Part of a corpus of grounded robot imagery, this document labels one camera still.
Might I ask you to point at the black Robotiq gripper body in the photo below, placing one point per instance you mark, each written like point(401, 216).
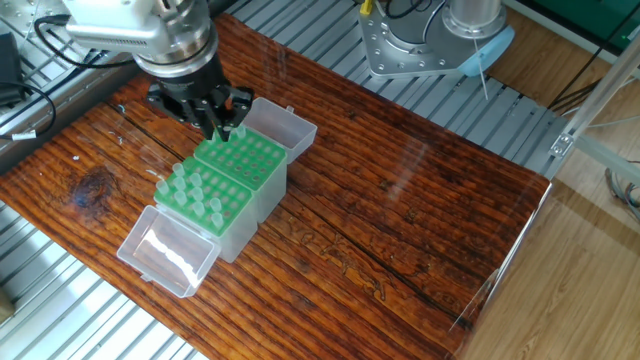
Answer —
point(188, 80)

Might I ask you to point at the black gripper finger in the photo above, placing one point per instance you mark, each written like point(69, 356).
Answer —
point(236, 106)
point(185, 108)

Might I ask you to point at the green rack clear tip box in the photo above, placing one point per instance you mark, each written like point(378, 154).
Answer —
point(170, 250)
point(270, 175)

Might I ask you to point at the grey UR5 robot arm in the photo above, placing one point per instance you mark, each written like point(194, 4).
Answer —
point(120, 25)

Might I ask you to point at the small yellow tag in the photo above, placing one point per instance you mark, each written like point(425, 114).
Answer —
point(366, 6)

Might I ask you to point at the perforated silver metal plate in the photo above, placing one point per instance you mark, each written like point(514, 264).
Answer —
point(30, 12)

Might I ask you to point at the small black device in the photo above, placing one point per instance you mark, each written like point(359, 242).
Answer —
point(6, 60)

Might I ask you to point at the glossy wooden table board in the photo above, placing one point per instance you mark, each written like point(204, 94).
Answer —
point(400, 200)

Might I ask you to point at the silver robot mount plate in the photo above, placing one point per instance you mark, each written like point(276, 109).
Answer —
point(410, 50)

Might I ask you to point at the aluminium frame post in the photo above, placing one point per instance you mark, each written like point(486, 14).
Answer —
point(600, 120)

